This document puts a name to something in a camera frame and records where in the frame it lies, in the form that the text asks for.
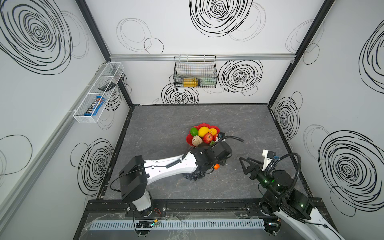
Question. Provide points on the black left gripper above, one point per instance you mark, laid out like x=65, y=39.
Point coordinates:
x=208, y=159

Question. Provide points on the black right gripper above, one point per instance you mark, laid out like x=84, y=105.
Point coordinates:
x=252, y=169

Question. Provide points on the red fake apple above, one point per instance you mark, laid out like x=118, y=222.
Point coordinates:
x=208, y=138

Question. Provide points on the dark fake grape bunch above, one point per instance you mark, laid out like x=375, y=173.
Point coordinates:
x=194, y=176

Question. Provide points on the yellow fake lemon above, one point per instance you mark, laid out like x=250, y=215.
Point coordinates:
x=203, y=131

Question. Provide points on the small yellow fake pear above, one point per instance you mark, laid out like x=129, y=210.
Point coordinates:
x=213, y=131

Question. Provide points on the green fake pepper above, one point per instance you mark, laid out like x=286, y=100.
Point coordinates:
x=194, y=131

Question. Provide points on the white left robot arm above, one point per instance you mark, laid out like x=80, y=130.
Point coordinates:
x=138, y=173

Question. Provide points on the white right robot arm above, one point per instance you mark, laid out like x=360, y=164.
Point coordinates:
x=282, y=200

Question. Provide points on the red flower-shaped fruit bowl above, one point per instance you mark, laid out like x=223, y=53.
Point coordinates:
x=189, y=137

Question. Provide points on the green box in basket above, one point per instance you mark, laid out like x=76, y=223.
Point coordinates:
x=208, y=82

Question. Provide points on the yellow box in basket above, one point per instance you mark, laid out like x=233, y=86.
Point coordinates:
x=191, y=83

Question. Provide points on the black remote control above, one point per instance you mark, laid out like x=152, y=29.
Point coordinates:
x=107, y=87

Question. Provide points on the blue candy packet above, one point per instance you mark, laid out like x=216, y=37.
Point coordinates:
x=95, y=106

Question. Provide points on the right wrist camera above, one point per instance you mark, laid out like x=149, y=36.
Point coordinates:
x=269, y=156

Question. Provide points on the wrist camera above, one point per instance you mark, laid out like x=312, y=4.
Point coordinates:
x=269, y=156
x=220, y=135

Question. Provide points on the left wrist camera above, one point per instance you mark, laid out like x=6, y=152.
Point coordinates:
x=220, y=135

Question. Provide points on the white slotted cable duct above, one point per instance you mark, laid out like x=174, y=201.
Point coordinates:
x=212, y=224

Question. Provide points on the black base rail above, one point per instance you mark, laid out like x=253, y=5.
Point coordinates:
x=251, y=207

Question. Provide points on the black wire wall basket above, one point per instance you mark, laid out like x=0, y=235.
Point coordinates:
x=193, y=66

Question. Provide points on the white wire wall shelf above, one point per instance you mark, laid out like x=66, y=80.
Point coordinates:
x=109, y=72

